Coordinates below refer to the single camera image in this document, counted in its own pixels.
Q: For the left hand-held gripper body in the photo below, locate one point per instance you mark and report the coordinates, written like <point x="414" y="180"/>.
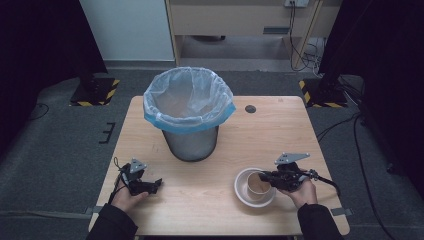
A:
<point x="136" y="176"/>

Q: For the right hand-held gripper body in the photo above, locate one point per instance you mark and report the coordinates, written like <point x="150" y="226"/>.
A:
<point x="290" y="178"/>

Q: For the brown paper cup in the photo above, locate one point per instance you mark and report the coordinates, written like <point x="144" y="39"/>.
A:
<point x="258" y="191"/>

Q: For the white bowl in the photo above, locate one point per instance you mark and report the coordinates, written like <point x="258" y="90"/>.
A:
<point x="243" y="196"/>

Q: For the person's right hand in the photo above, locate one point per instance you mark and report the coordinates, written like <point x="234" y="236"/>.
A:
<point x="305" y="195"/>

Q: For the person's left hand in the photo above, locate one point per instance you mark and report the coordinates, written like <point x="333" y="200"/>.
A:
<point x="125" y="200"/>

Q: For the grey metal mesh trash can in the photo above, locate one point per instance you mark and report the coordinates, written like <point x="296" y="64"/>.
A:
<point x="191" y="146"/>

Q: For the black stand base hazard tape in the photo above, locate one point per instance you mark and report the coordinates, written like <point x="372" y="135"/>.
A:
<point x="95" y="91"/>
<point x="325" y="95"/>

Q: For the clear blue-rimmed plastic trash bag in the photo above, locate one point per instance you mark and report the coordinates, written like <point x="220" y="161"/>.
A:
<point x="186" y="96"/>

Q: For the dark curtain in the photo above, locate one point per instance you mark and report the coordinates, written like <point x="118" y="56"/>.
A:
<point x="36" y="43"/>
<point x="386" y="66"/>

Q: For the white wall power socket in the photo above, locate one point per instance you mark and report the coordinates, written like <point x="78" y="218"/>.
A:
<point x="296" y="2"/>

